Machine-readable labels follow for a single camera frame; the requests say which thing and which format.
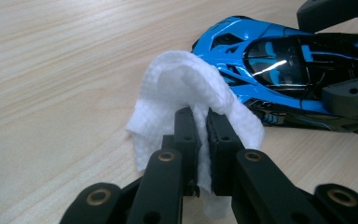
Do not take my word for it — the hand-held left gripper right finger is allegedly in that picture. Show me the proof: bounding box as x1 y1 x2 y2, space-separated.
206 107 246 198

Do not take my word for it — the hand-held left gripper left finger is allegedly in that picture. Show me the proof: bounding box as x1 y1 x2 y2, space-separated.
161 106 203 198

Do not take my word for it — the white wet wipe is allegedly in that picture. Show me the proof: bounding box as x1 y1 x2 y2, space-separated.
125 49 266 219

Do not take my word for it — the blue and black toy car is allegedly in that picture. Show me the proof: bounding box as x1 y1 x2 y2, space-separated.
190 15 358 135

